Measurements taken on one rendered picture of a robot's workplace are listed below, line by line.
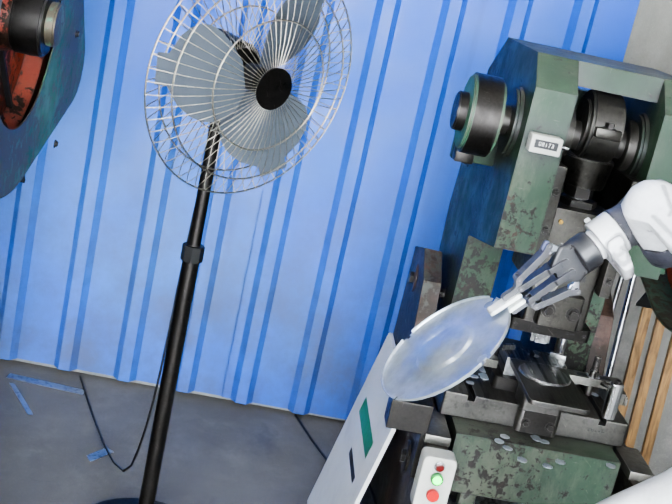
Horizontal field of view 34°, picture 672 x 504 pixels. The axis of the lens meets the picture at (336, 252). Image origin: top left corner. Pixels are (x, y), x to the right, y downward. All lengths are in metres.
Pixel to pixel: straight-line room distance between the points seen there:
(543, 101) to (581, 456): 0.81
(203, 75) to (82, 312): 1.60
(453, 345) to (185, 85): 0.84
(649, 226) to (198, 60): 1.06
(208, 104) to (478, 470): 1.03
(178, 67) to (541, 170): 0.83
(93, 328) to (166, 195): 0.55
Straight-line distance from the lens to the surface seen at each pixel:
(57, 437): 3.57
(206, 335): 3.88
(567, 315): 2.60
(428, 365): 2.11
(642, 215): 2.01
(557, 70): 2.49
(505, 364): 2.69
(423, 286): 2.91
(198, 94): 2.47
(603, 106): 2.55
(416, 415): 2.48
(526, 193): 2.48
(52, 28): 2.53
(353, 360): 3.90
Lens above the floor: 1.64
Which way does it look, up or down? 16 degrees down
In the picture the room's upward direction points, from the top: 13 degrees clockwise
